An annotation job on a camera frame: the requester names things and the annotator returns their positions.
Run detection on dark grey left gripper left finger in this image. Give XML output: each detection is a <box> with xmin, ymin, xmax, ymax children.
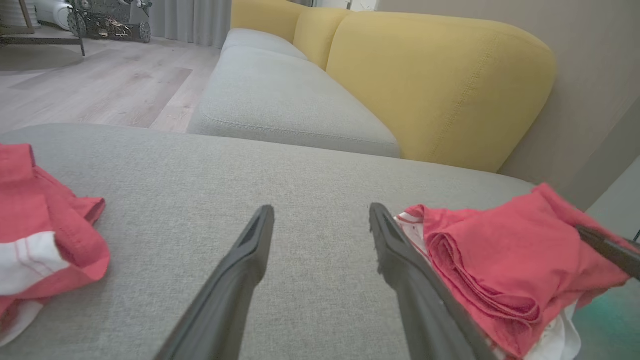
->
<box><xmin>155</xmin><ymin>205</ymin><xmax>275</xmax><ymax>360</ymax></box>

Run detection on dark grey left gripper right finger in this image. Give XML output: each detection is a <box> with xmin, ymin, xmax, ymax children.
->
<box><xmin>369</xmin><ymin>203</ymin><xmax>496</xmax><ymax>360</ymax></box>

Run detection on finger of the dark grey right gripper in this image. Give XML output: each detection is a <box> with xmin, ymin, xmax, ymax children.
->
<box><xmin>574</xmin><ymin>223</ymin><xmax>640</xmax><ymax>282</ymax></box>

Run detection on red shirt with white sleeves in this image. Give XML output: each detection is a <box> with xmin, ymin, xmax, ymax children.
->
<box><xmin>394</xmin><ymin>182</ymin><xmax>635</xmax><ymax>360</ymax></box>

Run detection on red shorts with white stripes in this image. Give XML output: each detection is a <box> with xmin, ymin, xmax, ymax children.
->
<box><xmin>0</xmin><ymin>142</ymin><xmax>111</xmax><ymax>349</ymax></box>

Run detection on large grey sofa chaise cushion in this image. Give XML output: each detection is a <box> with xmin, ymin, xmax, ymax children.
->
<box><xmin>0</xmin><ymin>123</ymin><xmax>591</xmax><ymax>360</ymax></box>

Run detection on grey sofa seat cushion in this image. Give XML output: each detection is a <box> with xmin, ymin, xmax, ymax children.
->
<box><xmin>221</xmin><ymin>28</ymin><xmax>310</xmax><ymax>62</ymax></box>
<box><xmin>187</xmin><ymin>45</ymin><xmax>402</xmax><ymax>159</ymax></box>

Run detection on large yellow sofa back cushion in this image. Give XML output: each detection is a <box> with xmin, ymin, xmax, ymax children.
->
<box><xmin>325</xmin><ymin>11</ymin><xmax>557</xmax><ymax>174</ymax></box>

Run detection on small yellow sofa back cushion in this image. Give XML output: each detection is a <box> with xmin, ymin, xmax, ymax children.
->
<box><xmin>230</xmin><ymin>0</ymin><xmax>312</xmax><ymax>44</ymax></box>
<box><xmin>293</xmin><ymin>6</ymin><xmax>352</xmax><ymax>71</ymax></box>

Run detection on grey curtain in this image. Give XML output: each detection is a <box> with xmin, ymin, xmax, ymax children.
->
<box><xmin>149</xmin><ymin>0</ymin><xmax>233</xmax><ymax>50</ymax></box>

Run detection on metal leg table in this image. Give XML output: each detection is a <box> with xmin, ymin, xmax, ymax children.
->
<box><xmin>0</xmin><ymin>0</ymin><xmax>87</xmax><ymax>57</ymax></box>

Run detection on white rounded appliance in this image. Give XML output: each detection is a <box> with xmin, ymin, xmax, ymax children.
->
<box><xmin>34</xmin><ymin>0</ymin><xmax>74</xmax><ymax>31</ymax></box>

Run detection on white ribbed cylinder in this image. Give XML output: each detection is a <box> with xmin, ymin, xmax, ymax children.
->
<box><xmin>0</xmin><ymin>0</ymin><xmax>39</xmax><ymax>29</ymax></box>

